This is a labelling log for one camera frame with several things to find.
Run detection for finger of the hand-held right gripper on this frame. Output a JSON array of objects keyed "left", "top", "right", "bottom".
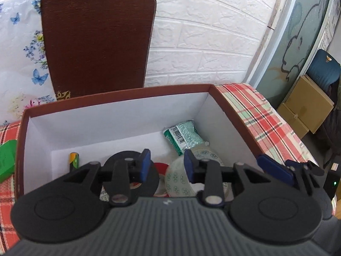
[
  {"left": 285, "top": 159, "right": 325, "bottom": 193},
  {"left": 257, "top": 155, "right": 299, "bottom": 190}
]

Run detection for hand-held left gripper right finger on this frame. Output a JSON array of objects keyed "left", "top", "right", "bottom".
[{"left": 184, "top": 149, "right": 269, "bottom": 206}]

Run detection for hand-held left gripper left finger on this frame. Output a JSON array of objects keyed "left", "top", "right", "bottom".
[{"left": 62, "top": 149, "right": 151, "bottom": 206}]

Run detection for black tape roll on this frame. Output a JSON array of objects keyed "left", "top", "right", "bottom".
[{"left": 100, "top": 151, "right": 160, "bottom": 198}]

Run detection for red tape roll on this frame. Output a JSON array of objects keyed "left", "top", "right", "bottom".
[{"left": 128, "top": 162, "right": 169, "bottom": 196}]

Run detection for patterned tape roll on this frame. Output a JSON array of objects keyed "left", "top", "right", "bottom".
[{"left": 165, "top": 147, "right": 227, "bottom": 198}]

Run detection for green and white packet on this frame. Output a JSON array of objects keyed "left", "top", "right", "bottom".
[{"left": 163, "top": 119, "right": 211, "bottom": 156}]

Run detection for brown cardboard box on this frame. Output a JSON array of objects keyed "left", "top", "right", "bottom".
[{"left": 14, "top": 83, "right": 267, "bottom": 200}]

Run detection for flat cardboard box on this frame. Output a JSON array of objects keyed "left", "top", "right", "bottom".
[
  {"left": 284, "top": 75, "right": 335, "bottom": 134},
  {"left": 277, "top": 103, "right": 309, "bottom": 139}
]

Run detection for red checked mat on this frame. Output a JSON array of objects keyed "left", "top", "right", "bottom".
[{"left": 0, "top": 83, "right": 320, "bottom": 256}]

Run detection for blue chair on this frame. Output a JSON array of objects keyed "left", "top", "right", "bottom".
[{"left": 306, "top": 49, "right": 341, "bottom": 91}]

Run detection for brown wooden headboard panel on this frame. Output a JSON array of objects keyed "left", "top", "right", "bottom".
[{"left": 40, "top": 0, "right": 156, "bottom": 102}]

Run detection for grey door with cat drawing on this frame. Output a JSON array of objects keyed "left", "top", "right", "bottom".
[{"left": 249, "top": 0, "right": 341, "bottom": 110}]

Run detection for plain green box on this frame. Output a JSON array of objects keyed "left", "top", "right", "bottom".
[{"left": 0, "top": 140, "right": 19, "bottom": 183}]

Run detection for white floral pillow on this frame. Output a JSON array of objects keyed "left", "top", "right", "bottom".
[{"left": 0, "top": 0, "right": 58, "bottom": 126}]

